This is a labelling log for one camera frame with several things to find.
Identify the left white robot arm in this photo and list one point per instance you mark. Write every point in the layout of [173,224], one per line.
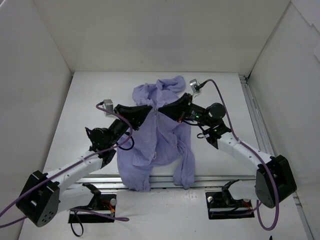
[46,194]

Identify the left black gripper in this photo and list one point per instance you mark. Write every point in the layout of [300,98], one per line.
[125,117]

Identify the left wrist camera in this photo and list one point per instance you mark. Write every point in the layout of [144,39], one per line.
[107,107]

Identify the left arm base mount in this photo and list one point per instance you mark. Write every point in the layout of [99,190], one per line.
[104,207]

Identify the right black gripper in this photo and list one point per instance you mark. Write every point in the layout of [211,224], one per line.
[188,106]

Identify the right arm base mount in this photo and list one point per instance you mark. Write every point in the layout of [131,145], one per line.
[219,209]

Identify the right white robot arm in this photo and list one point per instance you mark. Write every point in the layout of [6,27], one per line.
[274,180]

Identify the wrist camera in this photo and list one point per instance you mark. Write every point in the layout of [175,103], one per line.
[107,107]
[195,87]

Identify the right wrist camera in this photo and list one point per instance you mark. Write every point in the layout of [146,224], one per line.
[195,87]

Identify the right side aluminium rail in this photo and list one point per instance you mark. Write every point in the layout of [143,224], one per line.
[264,142]

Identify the lavender zip-up jacket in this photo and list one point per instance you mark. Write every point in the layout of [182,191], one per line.
[159,144]

